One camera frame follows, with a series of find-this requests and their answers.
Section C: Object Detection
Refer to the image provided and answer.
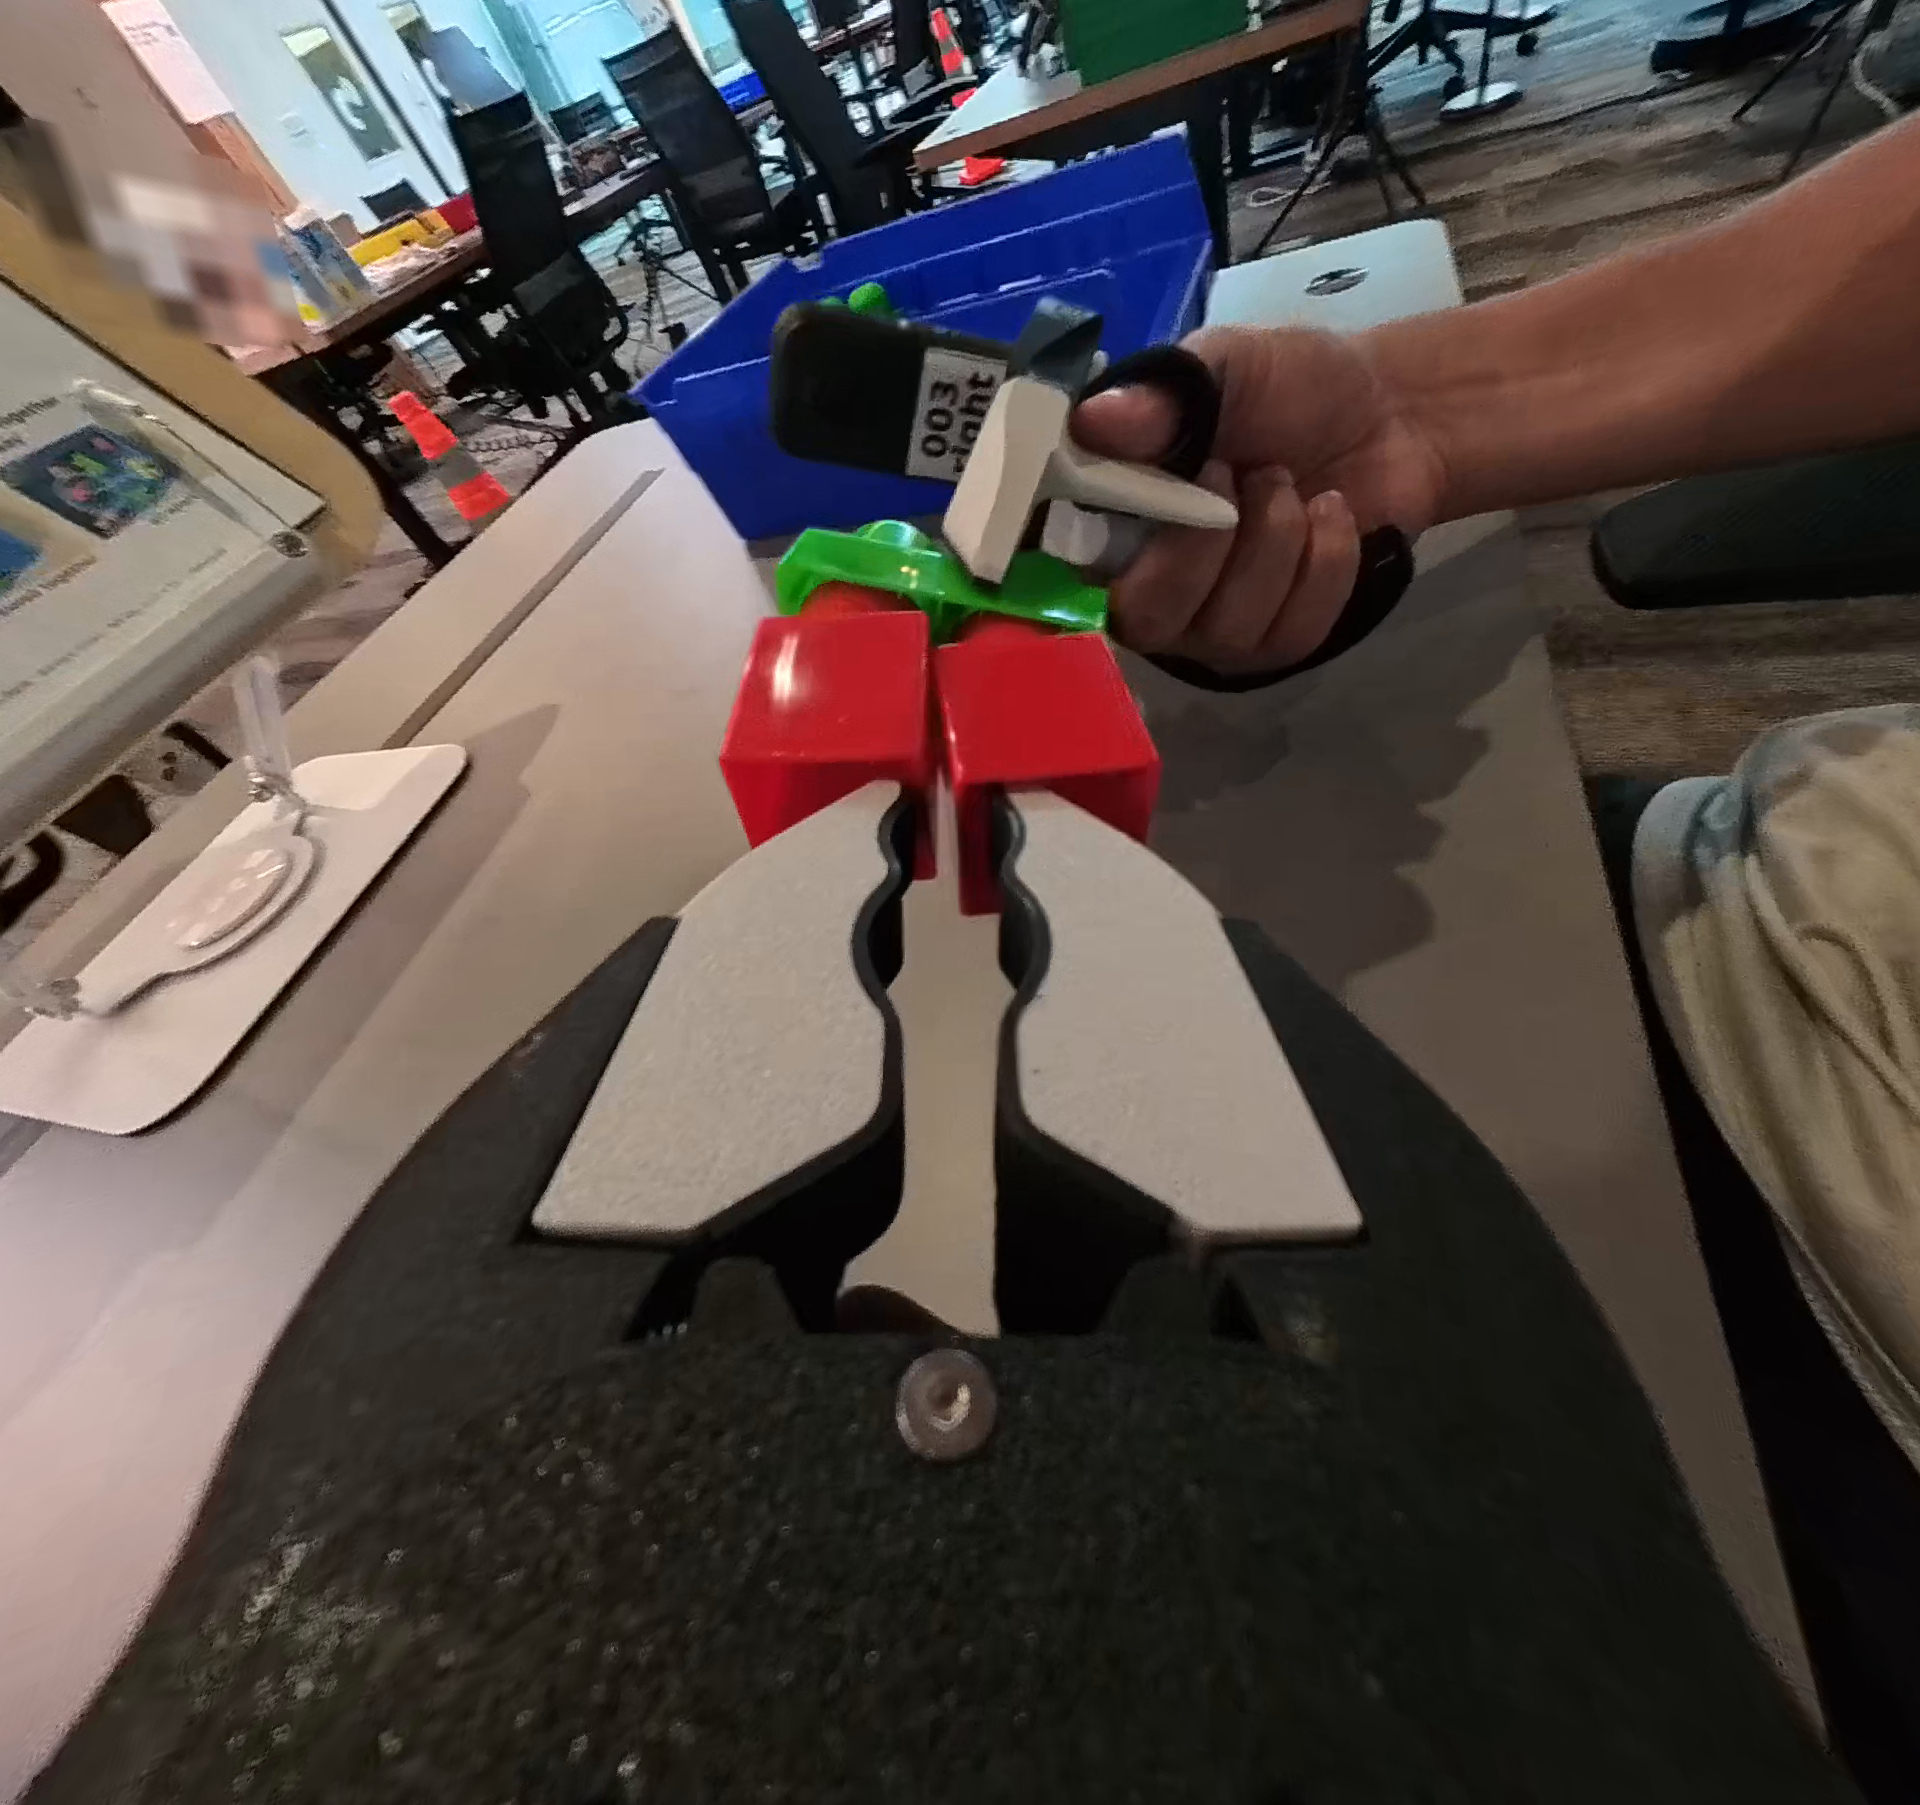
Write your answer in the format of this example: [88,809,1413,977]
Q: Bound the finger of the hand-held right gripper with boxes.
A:
[942,378,1073,588]

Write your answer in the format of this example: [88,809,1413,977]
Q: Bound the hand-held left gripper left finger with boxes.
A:
[529,783,911,1334]

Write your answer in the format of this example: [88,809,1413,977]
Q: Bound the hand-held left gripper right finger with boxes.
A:
[994,789,1368,1334]

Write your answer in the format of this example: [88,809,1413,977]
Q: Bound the blue plastic bin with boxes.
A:
[821,132,1215,337]
[634,233,1215,542]

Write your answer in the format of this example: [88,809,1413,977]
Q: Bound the red single-stud toy block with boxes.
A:
[933,630,1164,919]
[719,610,940,878]

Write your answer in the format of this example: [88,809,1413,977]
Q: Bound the person's right forearm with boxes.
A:
[1395,111,1920,517]

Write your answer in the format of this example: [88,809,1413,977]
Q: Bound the silver laptop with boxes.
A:
[1207,218,1464,334]

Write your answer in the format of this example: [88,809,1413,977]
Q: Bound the wooden table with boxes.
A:
[916,0,1375,262]

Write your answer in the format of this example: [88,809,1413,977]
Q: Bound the person's beige trousers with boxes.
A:
[1631,709,1920,1469]

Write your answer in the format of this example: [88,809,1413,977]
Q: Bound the white paper notice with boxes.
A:
[103,0,236,127]

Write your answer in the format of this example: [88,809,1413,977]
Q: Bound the printed instruction sheet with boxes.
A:
[0,283,287,787]

